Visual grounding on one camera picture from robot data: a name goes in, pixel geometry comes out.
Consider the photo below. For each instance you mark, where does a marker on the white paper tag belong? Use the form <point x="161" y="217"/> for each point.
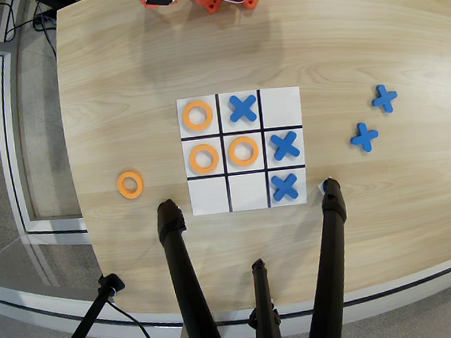
<point x="320" y="188"/>

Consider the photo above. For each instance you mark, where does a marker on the short black tripod leg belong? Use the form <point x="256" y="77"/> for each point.
<point x="262" y="293"/>

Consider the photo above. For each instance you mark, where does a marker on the black power plug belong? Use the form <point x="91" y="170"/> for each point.
<point x="41" y="22"/>

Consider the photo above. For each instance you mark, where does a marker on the grey metal floor frame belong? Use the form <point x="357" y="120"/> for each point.
<point x="9" y="118"/>

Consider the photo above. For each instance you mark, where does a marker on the white tic-tac-toe board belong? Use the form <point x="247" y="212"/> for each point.
<point x="283" y="103"/>

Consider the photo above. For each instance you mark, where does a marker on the blue foam cross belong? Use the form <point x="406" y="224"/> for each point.
<point x="285" y="145"/>
<point x="243" y="108"/>
<point x="285" y="187"/>
<point x="364" y="137"/>
<point x="384" y="99"/>

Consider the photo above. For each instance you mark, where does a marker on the thin black stand pole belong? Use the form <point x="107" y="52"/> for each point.
<point x="85" y="326"/>

